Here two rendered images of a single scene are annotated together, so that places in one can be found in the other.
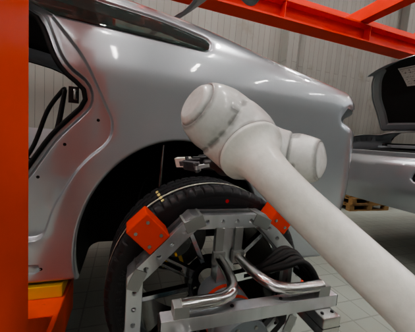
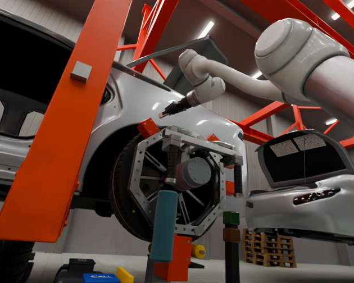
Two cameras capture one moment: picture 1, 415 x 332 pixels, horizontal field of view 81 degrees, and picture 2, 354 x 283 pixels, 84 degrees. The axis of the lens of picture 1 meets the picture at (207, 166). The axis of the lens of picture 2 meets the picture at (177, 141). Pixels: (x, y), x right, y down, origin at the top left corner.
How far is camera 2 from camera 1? 0.82 m
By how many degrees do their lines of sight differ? 32
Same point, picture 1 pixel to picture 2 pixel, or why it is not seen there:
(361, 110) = (259, 187)
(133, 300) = (139, 155)
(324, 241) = (223, 69)
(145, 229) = (149, 123)
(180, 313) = (173, 128)
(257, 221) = (200, 137)
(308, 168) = (219, 82)
